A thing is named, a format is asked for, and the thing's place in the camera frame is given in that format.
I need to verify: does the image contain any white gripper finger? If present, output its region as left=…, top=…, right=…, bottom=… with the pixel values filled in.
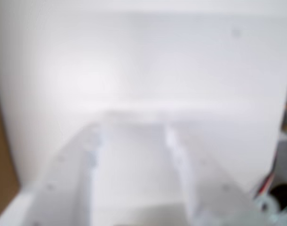
left=0, top=124, right=102, bottom=226
left=165, top=126, right=262, bottom=226

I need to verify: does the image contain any red black servo cable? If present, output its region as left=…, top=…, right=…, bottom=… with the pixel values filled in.
left=253, top=164, right=279, bottom=199

